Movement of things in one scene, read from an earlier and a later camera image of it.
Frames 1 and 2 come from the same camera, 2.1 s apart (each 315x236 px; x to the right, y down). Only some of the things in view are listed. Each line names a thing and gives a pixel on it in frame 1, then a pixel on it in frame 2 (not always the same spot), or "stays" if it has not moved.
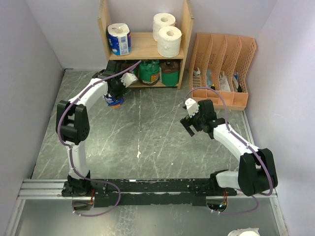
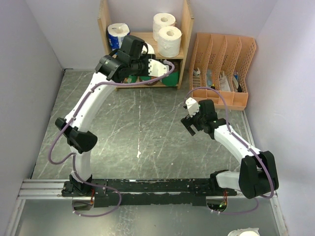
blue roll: [119, 38] stays
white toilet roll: [160, 20] stays
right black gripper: [187, 122] stays
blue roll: [111, 102] → [150, 49]
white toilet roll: [169, 40] stays
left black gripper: [119, 94] → [146, 56]
